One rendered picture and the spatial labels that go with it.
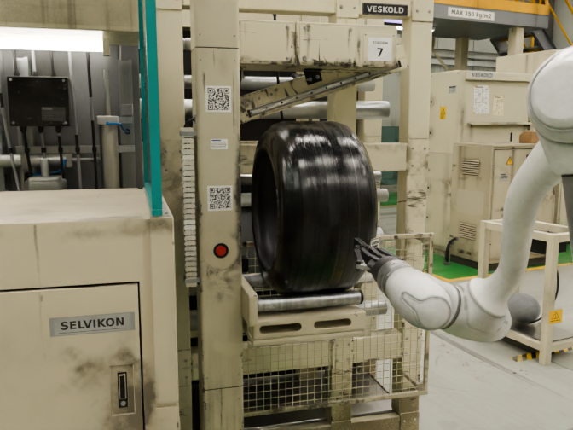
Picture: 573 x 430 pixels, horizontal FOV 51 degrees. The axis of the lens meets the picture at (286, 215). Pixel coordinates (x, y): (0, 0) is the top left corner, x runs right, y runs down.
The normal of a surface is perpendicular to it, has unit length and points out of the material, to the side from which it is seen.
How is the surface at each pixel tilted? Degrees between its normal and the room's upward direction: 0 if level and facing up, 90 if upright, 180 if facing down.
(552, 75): 90
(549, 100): 86
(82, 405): 90
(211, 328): 90
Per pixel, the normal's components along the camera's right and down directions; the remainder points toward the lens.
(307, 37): 0.26, 0.15
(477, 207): -0.91, 0.07
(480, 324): 0.04, 0.52
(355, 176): 0.23, -0.32
